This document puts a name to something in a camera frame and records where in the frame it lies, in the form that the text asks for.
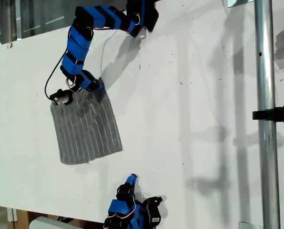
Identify white box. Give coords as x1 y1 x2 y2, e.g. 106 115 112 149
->
29 216 74 229

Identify metal frame rail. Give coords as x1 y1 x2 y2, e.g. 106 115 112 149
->
0 0 23 44

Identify steel post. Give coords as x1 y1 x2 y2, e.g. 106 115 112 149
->
254 0 281 229

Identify grey striped towel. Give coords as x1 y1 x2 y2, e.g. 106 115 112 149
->
50 88 123 165

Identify thin white cable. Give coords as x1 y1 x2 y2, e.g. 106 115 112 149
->
100 26 148 78

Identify black clamp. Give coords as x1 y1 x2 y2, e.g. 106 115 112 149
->
252 101 284 126

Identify black camera cable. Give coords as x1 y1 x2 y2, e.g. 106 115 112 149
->
44 47 69 99

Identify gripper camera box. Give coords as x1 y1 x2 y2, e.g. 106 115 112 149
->
49 88 74 106
142 196 163 225

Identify wooden table leg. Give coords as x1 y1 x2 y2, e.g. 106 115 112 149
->
6 208 30 229

